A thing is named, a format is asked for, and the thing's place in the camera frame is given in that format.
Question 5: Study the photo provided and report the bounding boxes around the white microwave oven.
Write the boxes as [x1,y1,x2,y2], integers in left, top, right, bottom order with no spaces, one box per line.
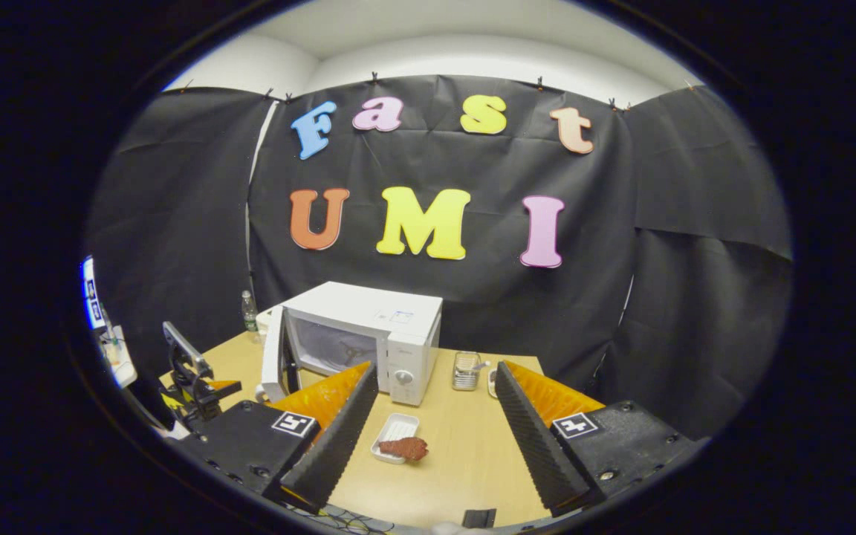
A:
[256,280,444,408]

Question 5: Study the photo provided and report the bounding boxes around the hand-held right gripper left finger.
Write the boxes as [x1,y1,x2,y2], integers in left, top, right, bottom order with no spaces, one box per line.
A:
[174,360,380,513]

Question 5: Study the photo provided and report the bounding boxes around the white ribbed tray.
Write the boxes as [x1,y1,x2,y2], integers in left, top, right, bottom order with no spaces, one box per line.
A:
[370,412,421,466]

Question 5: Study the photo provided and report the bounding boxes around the white device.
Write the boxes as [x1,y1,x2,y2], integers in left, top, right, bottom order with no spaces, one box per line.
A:
[104,325,138,389]

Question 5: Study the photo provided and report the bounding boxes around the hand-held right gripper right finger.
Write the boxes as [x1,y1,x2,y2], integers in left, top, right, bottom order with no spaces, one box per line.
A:
[494,360,701,518]

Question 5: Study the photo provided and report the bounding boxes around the black cable bundle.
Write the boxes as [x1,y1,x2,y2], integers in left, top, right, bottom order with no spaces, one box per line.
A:
[300,503,401,535]

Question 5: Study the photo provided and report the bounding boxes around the metal wire basket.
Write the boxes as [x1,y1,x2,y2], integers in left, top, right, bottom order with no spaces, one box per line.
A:
[452,350,483,392]

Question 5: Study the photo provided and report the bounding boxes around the bright screen panel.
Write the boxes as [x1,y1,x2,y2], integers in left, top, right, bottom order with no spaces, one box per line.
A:
[82,256,107,332]

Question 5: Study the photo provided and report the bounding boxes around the brown meat piece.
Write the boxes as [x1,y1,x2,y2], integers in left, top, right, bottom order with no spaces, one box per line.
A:
[377,436,430,462]

